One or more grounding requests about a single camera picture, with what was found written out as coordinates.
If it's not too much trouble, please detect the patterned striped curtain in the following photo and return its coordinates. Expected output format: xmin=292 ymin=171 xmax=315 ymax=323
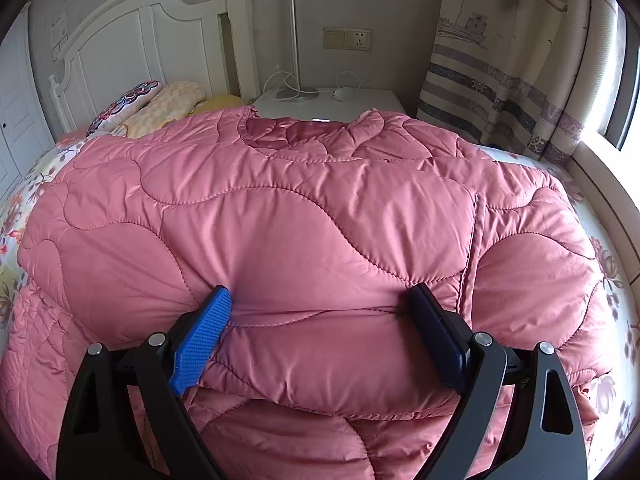
xmin=416 ymin=0 xmax=620 ymax=165

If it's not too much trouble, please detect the silver desk lamp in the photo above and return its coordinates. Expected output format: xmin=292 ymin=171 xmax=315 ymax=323
xmin=276 ymin=0 xmax=319 ymax=102

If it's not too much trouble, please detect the floral bed sheet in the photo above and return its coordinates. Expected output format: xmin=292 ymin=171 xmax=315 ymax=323
xmin=1 ymin=133 xmax=639 ymax=478

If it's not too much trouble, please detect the colourful patterned pillow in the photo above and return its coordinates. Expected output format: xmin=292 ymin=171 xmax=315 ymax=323
xmin=87 ymin=79 xmax=163 ymax=136

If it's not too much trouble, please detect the white nightstand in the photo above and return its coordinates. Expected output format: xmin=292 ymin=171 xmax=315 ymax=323
xmin=254 ymin=89 xmax=406 ymax=122

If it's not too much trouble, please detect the white charger cable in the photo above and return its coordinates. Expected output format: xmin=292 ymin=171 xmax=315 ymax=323
xmin=262 ymin=68 xmax=366 ymax=104

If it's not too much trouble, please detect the pink quilted jacket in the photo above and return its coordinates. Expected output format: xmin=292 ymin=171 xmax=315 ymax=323
xmin=1 ymin=107 xmax=611 ymax=479

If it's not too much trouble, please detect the white wardrobe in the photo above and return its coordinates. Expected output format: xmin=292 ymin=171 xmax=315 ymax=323
xmin=0 ymin=2 xmax=54 ymax=198

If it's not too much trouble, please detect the dark framed window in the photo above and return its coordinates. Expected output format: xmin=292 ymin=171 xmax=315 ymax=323
xmin=604 ymin=10 xmax=639 ymax=151

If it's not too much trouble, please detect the beige wall socket panel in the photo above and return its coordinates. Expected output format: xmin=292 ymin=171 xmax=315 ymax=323
xmin=323 ymin=27 xmax=372 ymax=52

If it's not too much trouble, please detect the white wooden headboard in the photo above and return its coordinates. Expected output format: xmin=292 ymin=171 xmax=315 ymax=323
xmin=49 ymin=0 xmax=260 ymax=132

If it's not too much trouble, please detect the yellow fluffy pillow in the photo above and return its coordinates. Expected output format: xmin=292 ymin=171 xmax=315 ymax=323
xmin=122 ymin=81 xmax=206 ymax=139

